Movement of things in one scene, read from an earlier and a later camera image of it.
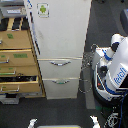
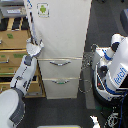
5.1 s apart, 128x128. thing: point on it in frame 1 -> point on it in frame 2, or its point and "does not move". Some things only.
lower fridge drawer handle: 61,82 does not move
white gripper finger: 32,121 -> 29,40
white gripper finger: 95,122 -> 41,43
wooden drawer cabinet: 19,72 does not move
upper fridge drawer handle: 58,64 does not move
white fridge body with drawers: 60,76 does not move
